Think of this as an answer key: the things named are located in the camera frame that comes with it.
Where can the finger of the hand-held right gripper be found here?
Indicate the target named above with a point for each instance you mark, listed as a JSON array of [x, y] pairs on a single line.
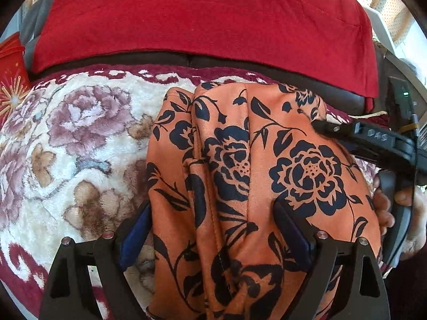
[[333, 128]]

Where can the red cushion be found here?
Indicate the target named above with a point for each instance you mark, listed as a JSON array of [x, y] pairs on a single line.
[[200, 16]]

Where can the dark leather sofa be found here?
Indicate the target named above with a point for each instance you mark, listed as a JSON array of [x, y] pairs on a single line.
[[333, 90]]

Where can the floral plush blanket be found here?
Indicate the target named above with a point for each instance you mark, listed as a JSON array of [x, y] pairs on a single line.
[[83, 140]]

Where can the orange floral garment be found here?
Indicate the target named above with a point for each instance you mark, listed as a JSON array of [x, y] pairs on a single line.
[[233, 173]]

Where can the red patterned bag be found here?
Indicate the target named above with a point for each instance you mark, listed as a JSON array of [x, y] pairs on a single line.
[[13, 83]]

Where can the dotted cream curtain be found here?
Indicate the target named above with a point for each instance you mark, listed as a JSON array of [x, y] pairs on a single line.
[[397, 16]]

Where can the person's right hand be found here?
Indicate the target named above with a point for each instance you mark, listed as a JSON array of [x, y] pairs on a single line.
[[383, 206]]

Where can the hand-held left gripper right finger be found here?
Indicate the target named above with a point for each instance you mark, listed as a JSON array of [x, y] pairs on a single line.
[[293, 236]]

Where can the white board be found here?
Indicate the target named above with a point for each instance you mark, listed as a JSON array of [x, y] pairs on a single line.
[[380, 30]]

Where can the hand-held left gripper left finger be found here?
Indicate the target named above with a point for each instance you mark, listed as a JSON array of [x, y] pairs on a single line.
[[133, 236]]

